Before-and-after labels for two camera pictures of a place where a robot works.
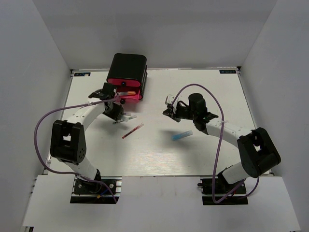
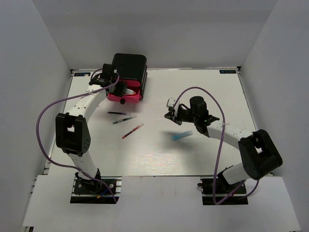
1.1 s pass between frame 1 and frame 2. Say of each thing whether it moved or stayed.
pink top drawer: stayed
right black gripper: stayed
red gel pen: stayed
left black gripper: moved
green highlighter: moved
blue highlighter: stayed
